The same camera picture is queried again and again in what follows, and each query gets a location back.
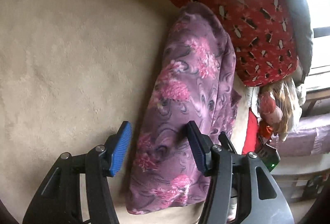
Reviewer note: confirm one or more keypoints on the doll with long hair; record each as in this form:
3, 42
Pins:
270, 107

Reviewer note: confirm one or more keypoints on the purple floral garment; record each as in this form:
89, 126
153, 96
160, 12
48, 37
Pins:
185, 79

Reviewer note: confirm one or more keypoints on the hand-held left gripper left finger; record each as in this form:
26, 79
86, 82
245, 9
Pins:
121, 149

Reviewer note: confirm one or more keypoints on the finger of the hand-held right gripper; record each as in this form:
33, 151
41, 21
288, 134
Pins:
226, 142

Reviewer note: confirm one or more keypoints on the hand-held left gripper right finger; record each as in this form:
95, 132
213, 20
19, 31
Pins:
196, 146

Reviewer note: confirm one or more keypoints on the plain red cloth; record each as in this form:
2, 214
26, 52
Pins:
251, 131

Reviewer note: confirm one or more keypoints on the grey cushion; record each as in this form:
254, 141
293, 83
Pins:
296, 7

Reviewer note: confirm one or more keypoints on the beige fleece blanket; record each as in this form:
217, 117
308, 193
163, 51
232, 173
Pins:
64, 58

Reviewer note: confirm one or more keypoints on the purple bed sheet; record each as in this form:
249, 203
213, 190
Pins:
309, 136

